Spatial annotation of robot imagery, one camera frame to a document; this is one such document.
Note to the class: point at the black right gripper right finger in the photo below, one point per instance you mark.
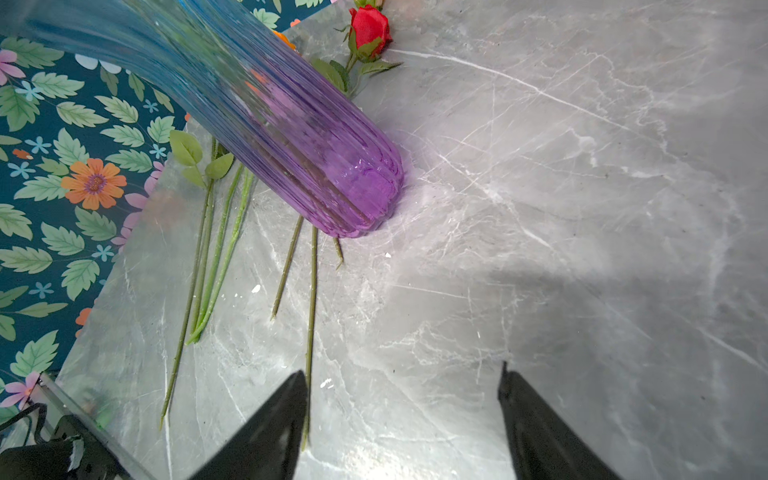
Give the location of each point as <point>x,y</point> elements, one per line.
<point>541,444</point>

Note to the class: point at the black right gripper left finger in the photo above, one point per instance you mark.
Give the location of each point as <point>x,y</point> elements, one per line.
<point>267,446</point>

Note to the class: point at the purple blue glass vase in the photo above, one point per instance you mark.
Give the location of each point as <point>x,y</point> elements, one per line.
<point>266,104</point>

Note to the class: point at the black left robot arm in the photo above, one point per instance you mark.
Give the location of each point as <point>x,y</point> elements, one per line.
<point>73,452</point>

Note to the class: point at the orange artificial flower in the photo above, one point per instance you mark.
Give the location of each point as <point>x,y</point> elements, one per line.
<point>286,40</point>

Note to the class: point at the red rose at pile edge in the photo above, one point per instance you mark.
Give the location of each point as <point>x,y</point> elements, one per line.
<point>368,35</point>

